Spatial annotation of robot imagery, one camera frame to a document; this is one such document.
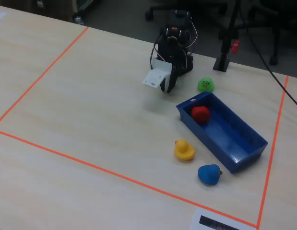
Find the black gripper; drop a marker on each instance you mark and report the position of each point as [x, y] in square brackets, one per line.
[172, 80]

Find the red rubber duck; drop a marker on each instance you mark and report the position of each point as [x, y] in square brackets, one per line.
[200, 114]

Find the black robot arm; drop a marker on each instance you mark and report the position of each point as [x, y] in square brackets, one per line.
[178, 21]

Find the green rubber duck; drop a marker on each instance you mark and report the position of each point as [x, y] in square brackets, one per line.
[205, 84]

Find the yellow rubber duck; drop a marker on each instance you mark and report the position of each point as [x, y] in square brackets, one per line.
[184, 150]

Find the blue plastic box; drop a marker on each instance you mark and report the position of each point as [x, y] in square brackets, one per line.
[225, 137]

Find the blue rubber duck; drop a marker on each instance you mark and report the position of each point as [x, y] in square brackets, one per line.
[208, 174]

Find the black office chair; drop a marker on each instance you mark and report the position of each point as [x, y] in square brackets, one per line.
[162, 9]
[274, 31]

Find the orange tape strip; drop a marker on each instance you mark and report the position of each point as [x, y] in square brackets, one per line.
[274, 143]
[42, 75]
[138, 183]

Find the clear plastic bottle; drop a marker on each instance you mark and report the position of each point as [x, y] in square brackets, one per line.
[79, 20]

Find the white paper with black bar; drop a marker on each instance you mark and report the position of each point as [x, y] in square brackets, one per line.
[195, 220]

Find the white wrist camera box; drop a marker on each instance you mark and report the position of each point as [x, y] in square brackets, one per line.
[155, 77]

